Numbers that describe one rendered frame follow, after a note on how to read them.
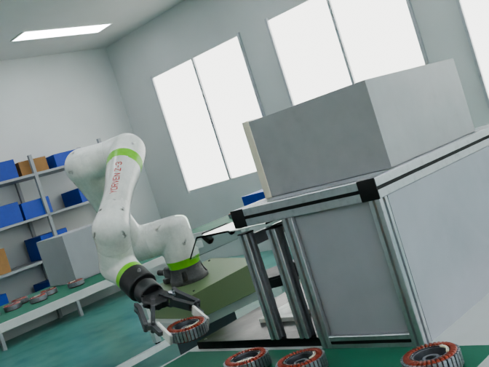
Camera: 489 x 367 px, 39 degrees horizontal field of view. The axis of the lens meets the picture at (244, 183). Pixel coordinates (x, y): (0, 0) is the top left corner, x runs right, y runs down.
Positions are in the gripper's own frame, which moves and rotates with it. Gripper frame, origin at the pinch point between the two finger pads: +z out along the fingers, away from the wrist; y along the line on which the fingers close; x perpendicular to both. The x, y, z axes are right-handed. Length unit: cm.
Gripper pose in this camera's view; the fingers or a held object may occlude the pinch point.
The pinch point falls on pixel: (185, 327)
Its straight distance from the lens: 185.8
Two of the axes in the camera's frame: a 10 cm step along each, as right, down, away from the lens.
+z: 6.4, 4.1, -6.5
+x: 0.7, -8.7, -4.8
